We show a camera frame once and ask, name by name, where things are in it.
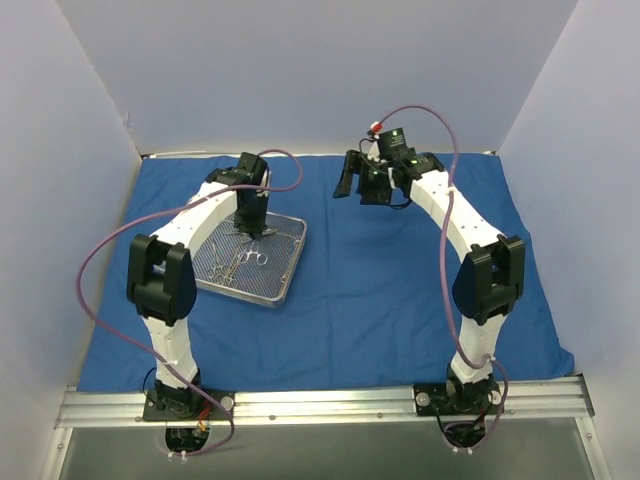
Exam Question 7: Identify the steel surgical clamp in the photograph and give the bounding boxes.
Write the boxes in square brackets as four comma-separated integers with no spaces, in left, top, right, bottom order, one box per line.
[237,238,269,266]

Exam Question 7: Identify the steel mesh instrument tray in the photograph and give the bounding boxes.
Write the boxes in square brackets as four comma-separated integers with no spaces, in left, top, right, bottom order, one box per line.
[192,212,307,307]

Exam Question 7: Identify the steel surgical scissors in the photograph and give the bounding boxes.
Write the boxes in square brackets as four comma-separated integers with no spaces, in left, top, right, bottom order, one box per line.
[207,244,240,287]

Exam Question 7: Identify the blue surgical cloth wrap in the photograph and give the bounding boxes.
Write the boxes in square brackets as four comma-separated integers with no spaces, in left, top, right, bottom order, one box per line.
[75,152,576,394]

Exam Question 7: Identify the steel surgical forceps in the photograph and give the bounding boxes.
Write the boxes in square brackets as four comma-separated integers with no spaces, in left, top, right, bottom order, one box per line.
[225,228,278,240]

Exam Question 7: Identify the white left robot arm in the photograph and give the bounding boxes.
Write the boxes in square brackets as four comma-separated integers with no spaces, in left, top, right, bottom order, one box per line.
[126,153,270,419]

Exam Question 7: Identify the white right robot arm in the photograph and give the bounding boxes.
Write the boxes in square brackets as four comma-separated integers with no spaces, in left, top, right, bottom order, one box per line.
[333,124,525,413]

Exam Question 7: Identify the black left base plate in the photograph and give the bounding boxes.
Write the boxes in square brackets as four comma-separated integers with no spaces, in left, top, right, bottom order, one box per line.
[142,388,235,422]

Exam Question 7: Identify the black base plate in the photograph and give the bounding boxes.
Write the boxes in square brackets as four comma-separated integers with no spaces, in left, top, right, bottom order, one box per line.
[142,388,235,422]
[413,379,502,416]

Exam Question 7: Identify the aluminium front rail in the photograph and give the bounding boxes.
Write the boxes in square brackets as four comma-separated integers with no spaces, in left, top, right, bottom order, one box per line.
[56,376,595,428]

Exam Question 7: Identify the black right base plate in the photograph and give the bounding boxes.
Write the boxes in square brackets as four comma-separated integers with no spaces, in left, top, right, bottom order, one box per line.
[413,379,502,416]

